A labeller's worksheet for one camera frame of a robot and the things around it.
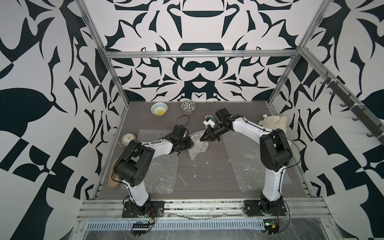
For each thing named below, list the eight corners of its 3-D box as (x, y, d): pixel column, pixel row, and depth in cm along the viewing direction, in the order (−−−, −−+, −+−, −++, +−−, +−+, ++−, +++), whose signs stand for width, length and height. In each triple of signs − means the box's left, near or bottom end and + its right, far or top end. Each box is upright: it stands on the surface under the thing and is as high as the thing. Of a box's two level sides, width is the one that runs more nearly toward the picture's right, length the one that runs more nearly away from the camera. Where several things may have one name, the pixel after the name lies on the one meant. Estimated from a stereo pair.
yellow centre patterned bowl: (149, 111, 115) (148, 107, 112) (160, 103, 121) (159, 99, 117) (159, 118, 111) (158, 114, 108) (169, 109, 116) (169, 106, 113)
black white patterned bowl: (178, 109, 117) (178, 105, 114) (187, 101, 122) (187, 98, 119) (189, 116, 113) (189, 112, 110) (198, 108, 118) (198, 104, 115)
